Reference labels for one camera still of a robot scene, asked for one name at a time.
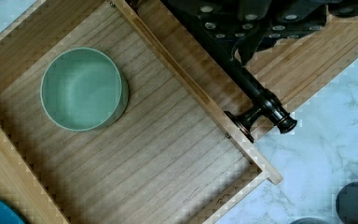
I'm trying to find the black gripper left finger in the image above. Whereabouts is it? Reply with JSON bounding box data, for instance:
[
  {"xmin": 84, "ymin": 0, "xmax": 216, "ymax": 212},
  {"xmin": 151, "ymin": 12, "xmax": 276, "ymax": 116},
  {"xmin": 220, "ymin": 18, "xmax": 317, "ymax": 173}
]
[{"xmin": 161, "ymin": 0, "xmax": 255, "ymax": 63}]

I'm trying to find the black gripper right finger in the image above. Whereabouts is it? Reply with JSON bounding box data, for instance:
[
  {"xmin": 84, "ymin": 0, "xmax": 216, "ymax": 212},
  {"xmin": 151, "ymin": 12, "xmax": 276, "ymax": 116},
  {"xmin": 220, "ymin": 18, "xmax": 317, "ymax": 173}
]
[{"xmin": 238, "ymin": 0, "xmax": 327, "ymax": 65}]

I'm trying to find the wooden drawer with black handle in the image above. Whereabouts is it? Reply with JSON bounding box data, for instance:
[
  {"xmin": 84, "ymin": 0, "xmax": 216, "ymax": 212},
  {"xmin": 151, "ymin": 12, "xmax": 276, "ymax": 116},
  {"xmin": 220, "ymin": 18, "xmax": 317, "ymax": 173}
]
[{"xmin": 0, "ymin": 0, "xmax": 282, "ymax": 224}]

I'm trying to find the wooden drawer cabinet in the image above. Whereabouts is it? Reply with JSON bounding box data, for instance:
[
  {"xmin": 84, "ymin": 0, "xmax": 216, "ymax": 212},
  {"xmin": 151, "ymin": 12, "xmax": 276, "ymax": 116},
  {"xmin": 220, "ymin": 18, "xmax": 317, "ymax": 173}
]
[{"xmin": 0, "ymin": 126, "xmax": 70, "ymax": 224}]

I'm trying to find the bamboo cutting board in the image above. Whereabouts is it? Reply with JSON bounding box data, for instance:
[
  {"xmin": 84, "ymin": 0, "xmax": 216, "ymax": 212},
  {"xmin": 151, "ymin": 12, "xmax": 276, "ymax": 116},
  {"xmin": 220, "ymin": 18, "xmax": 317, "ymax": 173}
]
[{"xmin": 138, "ymin": 0, "xmax": 358, "ymax": 115}]

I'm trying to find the green ceramic bowl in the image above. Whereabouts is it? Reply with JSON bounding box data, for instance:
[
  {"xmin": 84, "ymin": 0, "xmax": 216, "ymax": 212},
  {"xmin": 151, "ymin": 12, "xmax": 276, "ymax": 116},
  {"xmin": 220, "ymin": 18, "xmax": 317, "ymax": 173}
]
[{"xmin": 40, "ymin": 48, "xmax": 129, "ymax": 132}]

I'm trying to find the dark grey rounded object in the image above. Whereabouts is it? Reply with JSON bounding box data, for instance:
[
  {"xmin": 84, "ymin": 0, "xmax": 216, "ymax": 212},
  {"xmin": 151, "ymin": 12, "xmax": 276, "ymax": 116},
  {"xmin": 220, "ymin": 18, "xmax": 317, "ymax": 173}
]
[{"xmin": 290, "ymin": 217, "xmax": 329, "ymax": 224}]

